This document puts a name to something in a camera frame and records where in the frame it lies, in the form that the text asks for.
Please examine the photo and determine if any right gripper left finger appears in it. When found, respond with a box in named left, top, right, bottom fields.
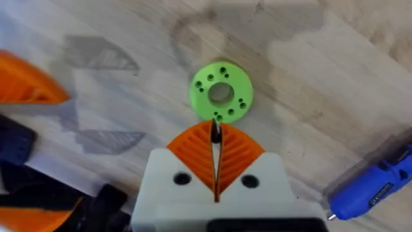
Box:
left=131, top=119, right=217, bottom=232

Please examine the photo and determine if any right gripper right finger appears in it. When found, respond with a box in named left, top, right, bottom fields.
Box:
left=212, top=119, right=302, bottom=209

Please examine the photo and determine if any blue electric screwdriver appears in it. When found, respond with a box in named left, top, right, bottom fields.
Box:
left=326, top=143, right=412, bottom=222

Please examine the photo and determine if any green disc with holes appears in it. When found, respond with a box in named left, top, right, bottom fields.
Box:
left=189, top=61, right=254, bottom=125

